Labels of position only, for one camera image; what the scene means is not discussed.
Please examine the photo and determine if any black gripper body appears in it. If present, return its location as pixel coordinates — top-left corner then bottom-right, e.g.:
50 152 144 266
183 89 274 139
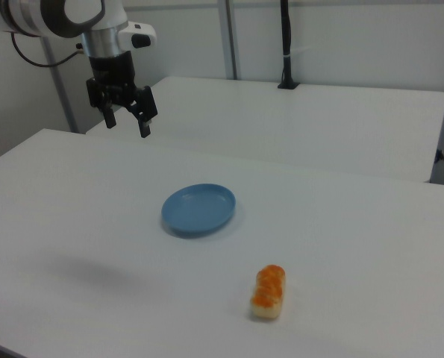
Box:
86 50 137 109

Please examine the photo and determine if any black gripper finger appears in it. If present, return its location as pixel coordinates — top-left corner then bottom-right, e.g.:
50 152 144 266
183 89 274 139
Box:
100 97 118 130
126 85 159 139

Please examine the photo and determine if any orange glazed bread loaf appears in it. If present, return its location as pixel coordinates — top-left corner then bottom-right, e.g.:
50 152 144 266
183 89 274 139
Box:
248 263 287 321

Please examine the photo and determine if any blue round plate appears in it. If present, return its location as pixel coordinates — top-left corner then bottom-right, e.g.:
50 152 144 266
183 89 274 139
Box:
160 182 238 240

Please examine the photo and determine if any white side table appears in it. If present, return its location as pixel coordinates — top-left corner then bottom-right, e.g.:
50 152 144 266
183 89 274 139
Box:
84 75 444 184

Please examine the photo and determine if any silver metal frame post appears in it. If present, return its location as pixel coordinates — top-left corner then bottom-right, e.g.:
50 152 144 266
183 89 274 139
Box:
40 36 81 134

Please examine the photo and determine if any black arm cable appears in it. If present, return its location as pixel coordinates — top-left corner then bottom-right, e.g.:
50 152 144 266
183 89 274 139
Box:
11 32 85 69

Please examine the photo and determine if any grey wall profile strip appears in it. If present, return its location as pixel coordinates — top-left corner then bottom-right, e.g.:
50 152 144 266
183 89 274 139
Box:
224 0 240 81

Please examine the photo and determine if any black camera pole with base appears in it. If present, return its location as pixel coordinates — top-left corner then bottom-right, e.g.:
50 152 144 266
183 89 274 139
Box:
277 0 301 91

